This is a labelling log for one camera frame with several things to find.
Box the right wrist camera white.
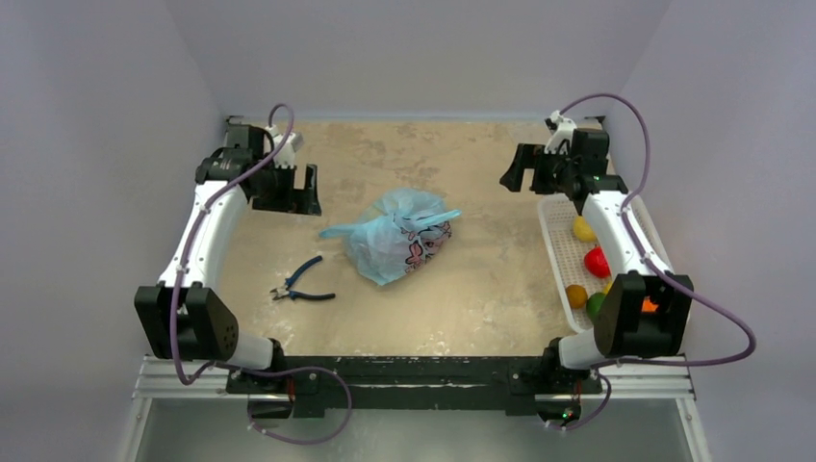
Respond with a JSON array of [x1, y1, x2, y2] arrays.
[[544, 111, 577, 155]]

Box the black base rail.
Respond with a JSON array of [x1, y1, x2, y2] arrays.
[[225, 353, 603, 421]]

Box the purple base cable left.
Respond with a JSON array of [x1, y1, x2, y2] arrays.
[[217, 363, 354, 448]]

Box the small orange fruit right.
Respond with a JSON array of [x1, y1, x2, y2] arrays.
[[641, 297, 658, 313]]

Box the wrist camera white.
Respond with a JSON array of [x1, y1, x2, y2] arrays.
[[544, 111, 577, 155], [264, 125, 303, 169]]

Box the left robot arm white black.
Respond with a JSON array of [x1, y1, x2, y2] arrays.
[[134, 123, 321, 394]]

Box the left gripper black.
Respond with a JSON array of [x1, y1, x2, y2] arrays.
[[252, 162, 319, 216]]

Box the green fake fruit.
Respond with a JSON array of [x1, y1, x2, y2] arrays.
[[585, 292, 606, 322]]

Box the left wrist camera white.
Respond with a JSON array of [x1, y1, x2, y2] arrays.
[[264, 125, 303, 169]]

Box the aluminium frame rail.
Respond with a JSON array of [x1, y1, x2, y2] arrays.
[[599, 364, 695, 399]]

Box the yellow fake pear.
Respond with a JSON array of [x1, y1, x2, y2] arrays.
[[572, 216, 597, 243]]

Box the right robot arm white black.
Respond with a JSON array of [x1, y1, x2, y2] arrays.
[[499, 129, 693, 392]]

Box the small orange fake fruit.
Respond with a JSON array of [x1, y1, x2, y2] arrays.
[[565, 284, 589, 310]]

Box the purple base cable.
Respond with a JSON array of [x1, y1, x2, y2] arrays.
[[217, 363, 354, 448], [545, 372, 613, 433]]

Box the blue handled pliers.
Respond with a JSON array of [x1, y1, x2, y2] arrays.
[[269, 255, 337, 303]]

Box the light blue printed plastic bag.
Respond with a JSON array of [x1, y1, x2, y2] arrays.
[[319, 188, 462, 286]]

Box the white plastic basket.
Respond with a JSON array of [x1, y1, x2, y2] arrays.
[[536, 193, 693, 336]]

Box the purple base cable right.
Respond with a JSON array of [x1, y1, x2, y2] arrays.
[[545, 372, 613, 433]]

